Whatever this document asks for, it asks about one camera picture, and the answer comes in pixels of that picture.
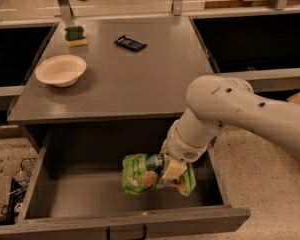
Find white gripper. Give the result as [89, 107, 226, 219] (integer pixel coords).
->
[160, 122, 207, 180]

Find green rice chip bag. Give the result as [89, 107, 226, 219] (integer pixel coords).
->
[122, 153, 196, 197]

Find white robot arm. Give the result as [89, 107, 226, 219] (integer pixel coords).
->
[161, 75, 300, 180]

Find open grey top drawer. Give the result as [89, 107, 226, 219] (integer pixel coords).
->
[0, 119, 250, 240]

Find grey cabinet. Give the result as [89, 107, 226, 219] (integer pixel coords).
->
[7, 16, 231, 152]

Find dark blue snack packet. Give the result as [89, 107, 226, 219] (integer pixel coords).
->
[115, 35, 147, 52]

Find white bowl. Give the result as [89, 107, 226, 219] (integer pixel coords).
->
[35, 55, 87, 87]

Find green yellow sponge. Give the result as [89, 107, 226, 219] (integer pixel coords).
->
[65, 26, 87, 47]

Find black drawer handle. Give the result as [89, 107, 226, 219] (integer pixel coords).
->
[106, 225, 147, 240]

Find metal post left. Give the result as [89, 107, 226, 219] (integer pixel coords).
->
[57, 0, 73, 21]

